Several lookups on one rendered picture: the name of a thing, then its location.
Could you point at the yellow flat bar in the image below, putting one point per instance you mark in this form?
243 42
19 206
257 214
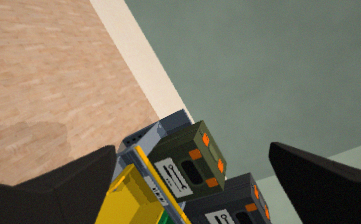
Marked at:
161 184

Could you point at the olive green tool case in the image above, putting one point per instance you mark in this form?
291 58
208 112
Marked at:
189 163

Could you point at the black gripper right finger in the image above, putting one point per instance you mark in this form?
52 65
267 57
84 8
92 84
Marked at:
321 191

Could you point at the green open bin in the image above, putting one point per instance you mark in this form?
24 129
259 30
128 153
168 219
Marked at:
164 219

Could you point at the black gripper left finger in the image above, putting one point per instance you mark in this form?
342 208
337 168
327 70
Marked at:
70 194

